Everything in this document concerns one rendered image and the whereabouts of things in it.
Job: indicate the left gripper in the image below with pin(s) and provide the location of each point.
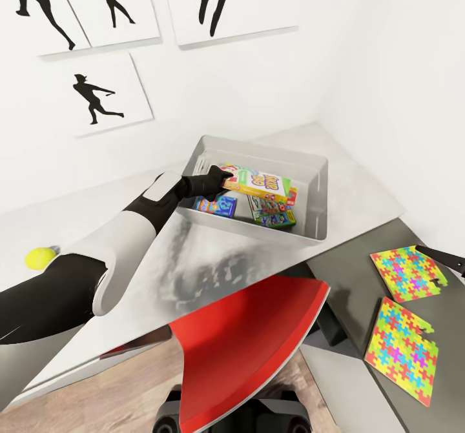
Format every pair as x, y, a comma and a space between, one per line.
212, 182

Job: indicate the board game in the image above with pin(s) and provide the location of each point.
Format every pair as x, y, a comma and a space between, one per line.
221, 206
259, 184
270, 214

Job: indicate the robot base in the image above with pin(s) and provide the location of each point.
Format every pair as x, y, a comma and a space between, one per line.
286, 415

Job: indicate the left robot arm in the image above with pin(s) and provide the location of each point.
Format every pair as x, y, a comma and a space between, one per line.
41, 315

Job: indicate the jigsaw puzzle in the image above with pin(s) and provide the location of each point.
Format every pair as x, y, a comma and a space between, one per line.
408, 273
397, 350

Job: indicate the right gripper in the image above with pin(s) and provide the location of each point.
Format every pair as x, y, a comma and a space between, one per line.
455, 262

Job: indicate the tennis ball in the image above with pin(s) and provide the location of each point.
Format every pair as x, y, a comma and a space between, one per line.
39, 258

